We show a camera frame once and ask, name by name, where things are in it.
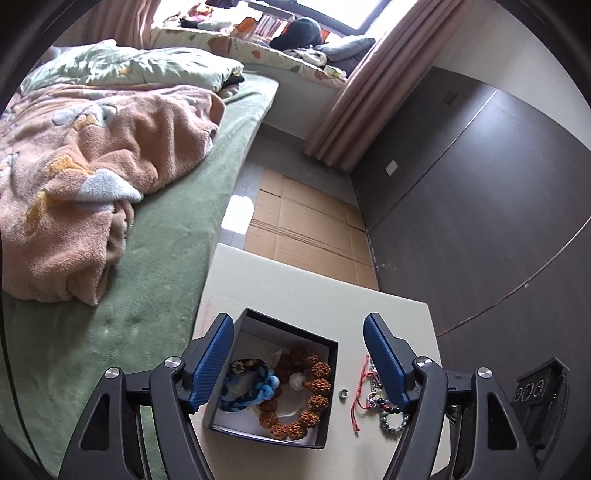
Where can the flattened cardboard sheet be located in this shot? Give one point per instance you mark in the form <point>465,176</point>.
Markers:
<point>304,221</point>

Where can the row of books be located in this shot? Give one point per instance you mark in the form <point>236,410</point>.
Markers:
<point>274,25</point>

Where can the pink curtain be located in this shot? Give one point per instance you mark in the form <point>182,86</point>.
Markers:
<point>122,21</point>
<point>369,92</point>

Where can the peach fleece blanket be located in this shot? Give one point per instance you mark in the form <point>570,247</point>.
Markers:
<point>92,175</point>

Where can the white wall switch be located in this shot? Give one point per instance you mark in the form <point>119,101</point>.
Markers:
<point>391,167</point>

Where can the black power socket box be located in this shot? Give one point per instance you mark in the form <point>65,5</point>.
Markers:
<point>540,387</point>

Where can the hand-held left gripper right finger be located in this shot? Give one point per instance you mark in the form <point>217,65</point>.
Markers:
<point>384,357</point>

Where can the grey pillow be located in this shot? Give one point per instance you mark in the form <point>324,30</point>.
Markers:
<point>346,48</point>

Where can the pale green quilt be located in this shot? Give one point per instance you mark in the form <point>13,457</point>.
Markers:
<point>138,64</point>

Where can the bed with green sheet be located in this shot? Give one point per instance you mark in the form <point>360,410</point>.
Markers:
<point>175,240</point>

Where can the pile of soft toys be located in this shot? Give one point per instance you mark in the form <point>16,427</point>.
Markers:
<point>203,18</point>

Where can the printed window seat cushion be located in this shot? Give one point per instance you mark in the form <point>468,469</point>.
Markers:
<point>258,53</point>

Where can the white stone pendant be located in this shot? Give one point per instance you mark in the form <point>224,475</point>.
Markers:
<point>296,380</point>

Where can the black bag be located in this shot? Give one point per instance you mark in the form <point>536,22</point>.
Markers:
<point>298,33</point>

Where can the dark jewelry box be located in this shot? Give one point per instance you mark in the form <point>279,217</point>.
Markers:
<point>318,350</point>

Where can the dark wall switch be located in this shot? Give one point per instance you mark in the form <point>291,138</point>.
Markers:
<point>450,98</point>

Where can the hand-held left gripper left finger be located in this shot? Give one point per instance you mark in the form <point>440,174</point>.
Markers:
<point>213,357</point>

